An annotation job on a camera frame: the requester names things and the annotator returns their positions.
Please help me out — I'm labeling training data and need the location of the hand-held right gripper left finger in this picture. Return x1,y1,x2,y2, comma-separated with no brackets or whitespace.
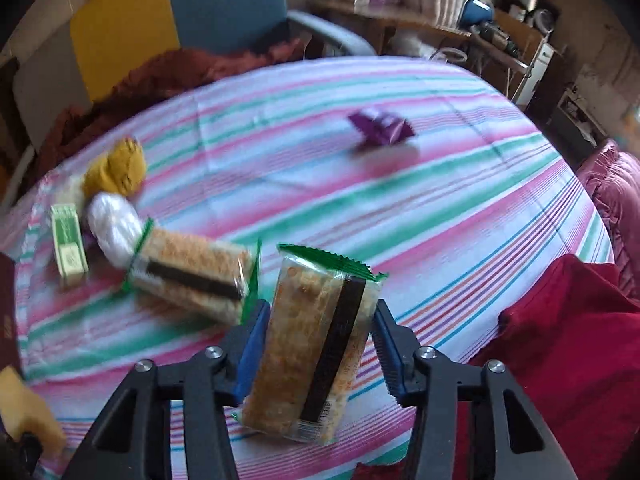
75,300,273,480

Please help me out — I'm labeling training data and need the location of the yellow knitted toy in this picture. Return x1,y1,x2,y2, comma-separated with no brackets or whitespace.
82,137,147,199

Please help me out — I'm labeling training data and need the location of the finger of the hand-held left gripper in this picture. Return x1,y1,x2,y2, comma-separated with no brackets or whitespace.
0,430,45,480

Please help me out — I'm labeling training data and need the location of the white plastic bag roll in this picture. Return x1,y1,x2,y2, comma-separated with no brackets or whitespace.
86,191,144,267

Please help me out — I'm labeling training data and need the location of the purple snack packet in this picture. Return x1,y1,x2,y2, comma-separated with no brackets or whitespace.
348,108,416,152

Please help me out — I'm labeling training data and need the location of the yellow sponge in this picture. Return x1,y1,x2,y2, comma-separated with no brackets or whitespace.
0,366,68,453

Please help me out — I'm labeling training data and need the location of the pink cushion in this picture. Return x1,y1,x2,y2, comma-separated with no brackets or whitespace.
575,140,640,301

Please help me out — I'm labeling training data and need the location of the red cloth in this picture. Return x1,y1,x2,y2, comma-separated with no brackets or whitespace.
350,255,640,480

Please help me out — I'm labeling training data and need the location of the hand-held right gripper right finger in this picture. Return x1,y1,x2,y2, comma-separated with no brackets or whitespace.
372,299,576,480

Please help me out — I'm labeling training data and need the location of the grey yellow blue chair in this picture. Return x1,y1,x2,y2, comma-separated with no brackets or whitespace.
0,0,377,211

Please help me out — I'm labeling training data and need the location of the wooden desk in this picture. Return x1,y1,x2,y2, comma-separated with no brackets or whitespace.
312,0,473,59

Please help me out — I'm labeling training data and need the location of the dark red blanket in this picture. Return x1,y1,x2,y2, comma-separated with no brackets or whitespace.
32,35,308,187

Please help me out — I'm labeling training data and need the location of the rice cracker packet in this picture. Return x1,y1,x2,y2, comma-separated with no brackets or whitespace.
121,217,263,324
231,243,390,445

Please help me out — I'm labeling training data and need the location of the small green white box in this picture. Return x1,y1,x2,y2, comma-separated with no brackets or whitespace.
50,203,90,287

